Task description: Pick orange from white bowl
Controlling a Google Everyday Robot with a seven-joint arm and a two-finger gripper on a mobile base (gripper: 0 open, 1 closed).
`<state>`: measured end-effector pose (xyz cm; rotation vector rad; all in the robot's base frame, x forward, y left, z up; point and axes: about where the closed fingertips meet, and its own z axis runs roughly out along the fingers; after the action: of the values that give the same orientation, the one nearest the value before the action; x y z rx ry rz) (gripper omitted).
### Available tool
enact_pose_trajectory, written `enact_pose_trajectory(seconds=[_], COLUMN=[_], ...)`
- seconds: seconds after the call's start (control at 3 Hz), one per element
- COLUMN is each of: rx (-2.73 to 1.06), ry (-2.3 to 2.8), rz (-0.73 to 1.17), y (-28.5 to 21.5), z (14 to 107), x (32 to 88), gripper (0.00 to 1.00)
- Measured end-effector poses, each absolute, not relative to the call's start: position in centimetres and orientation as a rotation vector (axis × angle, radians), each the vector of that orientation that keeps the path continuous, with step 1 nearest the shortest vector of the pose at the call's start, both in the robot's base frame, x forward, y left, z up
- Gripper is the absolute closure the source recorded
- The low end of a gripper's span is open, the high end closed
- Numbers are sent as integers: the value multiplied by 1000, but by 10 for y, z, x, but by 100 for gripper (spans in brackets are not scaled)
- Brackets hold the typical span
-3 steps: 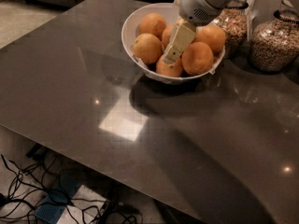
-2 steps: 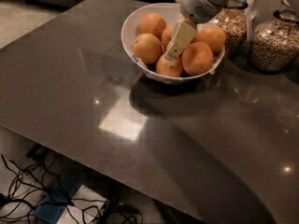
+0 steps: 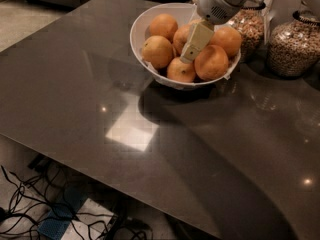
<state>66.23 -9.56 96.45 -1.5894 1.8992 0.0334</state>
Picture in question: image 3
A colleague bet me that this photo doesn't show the black floor cables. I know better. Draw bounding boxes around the black floor cables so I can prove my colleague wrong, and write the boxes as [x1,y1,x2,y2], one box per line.
[0,157,154,240]

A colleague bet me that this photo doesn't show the glass jar of cereal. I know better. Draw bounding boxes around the glass jar of cereal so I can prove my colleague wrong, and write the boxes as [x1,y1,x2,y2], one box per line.
[267,9,320,78]

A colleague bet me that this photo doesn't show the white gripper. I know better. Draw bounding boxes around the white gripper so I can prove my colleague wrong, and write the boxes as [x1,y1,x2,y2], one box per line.
[180,0,245,63]

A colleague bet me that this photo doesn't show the white paper tag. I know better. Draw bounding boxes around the white paper tag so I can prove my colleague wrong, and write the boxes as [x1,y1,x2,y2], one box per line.
[262,0,274,44]

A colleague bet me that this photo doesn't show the glass jar of nuts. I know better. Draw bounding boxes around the glass jar of nuts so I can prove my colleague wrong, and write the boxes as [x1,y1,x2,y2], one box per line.
[228,0,266,62]

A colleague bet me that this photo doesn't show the orange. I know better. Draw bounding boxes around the orange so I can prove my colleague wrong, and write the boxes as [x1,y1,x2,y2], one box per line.
[149,14,178,41]
[141,35,173,69]
[173,24,190,54]
[167,57,196,83]
[194,45,229,81]
[209,26,242,58]

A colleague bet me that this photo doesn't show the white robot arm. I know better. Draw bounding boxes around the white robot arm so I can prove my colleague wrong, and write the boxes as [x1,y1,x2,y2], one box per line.
[181,0,320,63]

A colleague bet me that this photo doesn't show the white bowl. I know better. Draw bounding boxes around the white bowl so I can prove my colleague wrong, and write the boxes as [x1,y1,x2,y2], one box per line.
[130,3,241,90]

